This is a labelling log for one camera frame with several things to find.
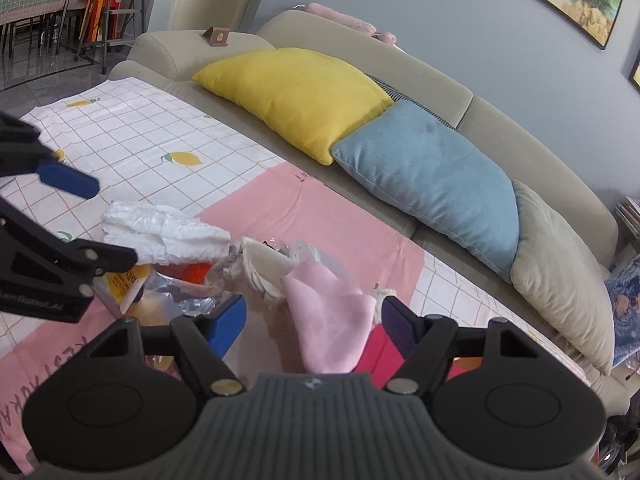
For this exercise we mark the blue pillow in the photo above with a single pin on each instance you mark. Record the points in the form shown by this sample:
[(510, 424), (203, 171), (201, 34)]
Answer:
[(430, 175)]

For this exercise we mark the beige sofa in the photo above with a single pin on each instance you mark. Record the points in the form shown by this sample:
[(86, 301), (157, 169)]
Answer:
[(320, 30)]

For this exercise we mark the orange plastic stools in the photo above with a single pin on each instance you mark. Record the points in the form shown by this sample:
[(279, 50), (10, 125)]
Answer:
[(102, 10)]

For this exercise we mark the red cloth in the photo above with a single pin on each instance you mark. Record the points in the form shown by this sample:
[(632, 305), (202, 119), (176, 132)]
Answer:
[(377, 355)]

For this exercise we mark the cream cloth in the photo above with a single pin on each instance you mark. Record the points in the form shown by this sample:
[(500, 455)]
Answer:
[(265, 265)]

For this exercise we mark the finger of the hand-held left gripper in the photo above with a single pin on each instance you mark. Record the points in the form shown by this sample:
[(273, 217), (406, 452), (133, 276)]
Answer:
[(107, 256), (70, 181)]

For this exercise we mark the small brown card stand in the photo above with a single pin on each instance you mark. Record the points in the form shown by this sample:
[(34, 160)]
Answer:
[(218, 36)]

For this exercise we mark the white plastic bag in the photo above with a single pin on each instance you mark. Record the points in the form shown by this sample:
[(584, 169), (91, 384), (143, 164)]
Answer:
[(160, 230)]

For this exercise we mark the silver foil wrapper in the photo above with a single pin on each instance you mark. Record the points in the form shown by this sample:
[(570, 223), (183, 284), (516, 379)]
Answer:
[(170, 296)]

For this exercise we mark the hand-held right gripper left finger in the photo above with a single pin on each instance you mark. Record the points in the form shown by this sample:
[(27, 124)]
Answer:
[(226, 327)]

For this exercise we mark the yellow snack packet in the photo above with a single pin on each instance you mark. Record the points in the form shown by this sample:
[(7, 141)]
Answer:
[(125, 285)]

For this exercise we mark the pink cloth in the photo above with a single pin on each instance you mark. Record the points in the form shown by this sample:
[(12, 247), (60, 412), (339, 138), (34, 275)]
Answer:
[(325, 315)]

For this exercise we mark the stack of magazines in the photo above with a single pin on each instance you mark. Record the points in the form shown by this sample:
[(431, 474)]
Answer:
[(630, 215)]

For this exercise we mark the cartoon print pillow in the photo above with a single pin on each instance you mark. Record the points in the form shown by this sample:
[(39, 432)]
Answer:
[(625, 310)]

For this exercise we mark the black step ladder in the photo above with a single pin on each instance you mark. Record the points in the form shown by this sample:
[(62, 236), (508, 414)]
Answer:
[(137, 0)]

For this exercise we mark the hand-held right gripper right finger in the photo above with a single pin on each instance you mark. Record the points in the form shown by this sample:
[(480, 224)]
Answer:
[(399, 329)]

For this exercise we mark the beige pillow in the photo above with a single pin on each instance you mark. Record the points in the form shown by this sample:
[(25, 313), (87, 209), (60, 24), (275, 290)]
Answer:
[(555, 270)]

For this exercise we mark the small wall picture frame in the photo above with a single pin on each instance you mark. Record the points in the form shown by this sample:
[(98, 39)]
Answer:
[(636, 72)]

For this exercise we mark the yellow pillow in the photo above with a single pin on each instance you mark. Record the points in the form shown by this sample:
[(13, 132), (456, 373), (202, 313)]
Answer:
[(295, 90)]

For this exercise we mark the striped cushion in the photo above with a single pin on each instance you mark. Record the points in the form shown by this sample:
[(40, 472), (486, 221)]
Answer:
[(395, 92)]

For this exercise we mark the pink plush toy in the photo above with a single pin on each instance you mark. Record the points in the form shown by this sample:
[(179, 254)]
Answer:
[(340, 16)]

